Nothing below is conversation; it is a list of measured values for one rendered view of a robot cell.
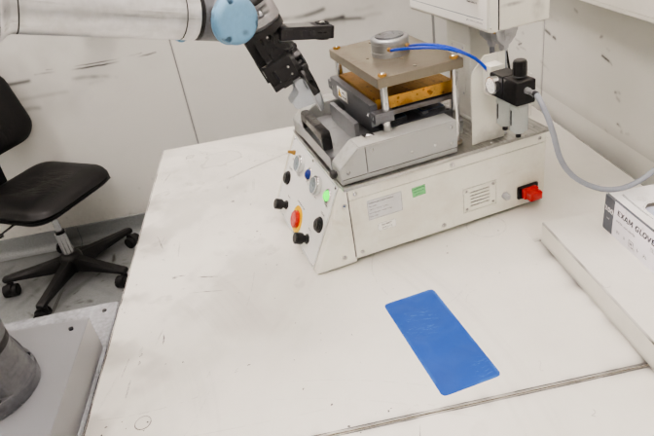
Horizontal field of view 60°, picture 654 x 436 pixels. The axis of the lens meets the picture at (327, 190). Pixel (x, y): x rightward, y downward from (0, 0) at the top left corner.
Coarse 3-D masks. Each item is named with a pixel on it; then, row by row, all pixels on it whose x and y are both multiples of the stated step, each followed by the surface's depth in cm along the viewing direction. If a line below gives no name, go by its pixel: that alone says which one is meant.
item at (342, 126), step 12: (336, 108) 122; (324, 120) 128; (336, 120) 124; (348, 120) 115; (300, 132) 130; (312, 132) 122; (336, 132) 121; (348, 132) 118; (360, 132) 119; (312, 144) 121; (336, 144) 115; (324, 156) 114
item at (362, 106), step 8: (328, 80) 129; (336, 80) 124; (336, 88) 125; (344, 88) 120; (352, 88) 118; (336, 96) 127; (344, 96) 121; (352, 96) 116; (360, 96) 113; (352, 104) 117; (360, 104) 113; (368, 104) 109; (376, 104) 108; (360, 112) 114; (368, 112) 110; (376, 112) 108; (384, 112) 107; (392, 112) 108; (368, 120) 111; (376, 120) 107; (384, 120) 108; (392, 120) 108
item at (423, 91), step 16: (352, 80) 122; (416, 80) 116; (432, 80) 114; (448, 80) 113; (368, 96) 112; (400, 96) 111; (416, 96) 112; (432, 96) 113; (448, 96) 114; (400, 112) 112
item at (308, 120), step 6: (306, 114) 122; (306, 120) 121; (312, 120) 118; (306, 126) 125; (312, 126) 116; (318, 126) 115; (318, 132) 113; (324, 132) 112; (324, 138) 112; (330, 138) 113; (324, 144) 113; (330, 144) 113; (324, 150) 113
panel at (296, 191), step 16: (288, 160) 137; (304, 176) 126; (320, 176) 117; (288, 192) 134; (304, 192) 125; (320, 192) 117; (336, 192) 110; (288, 208) 133; (304, 208) 124; (320, 208) 116; (288, 224) 132; (304, 224) 123; (320, 240) 114
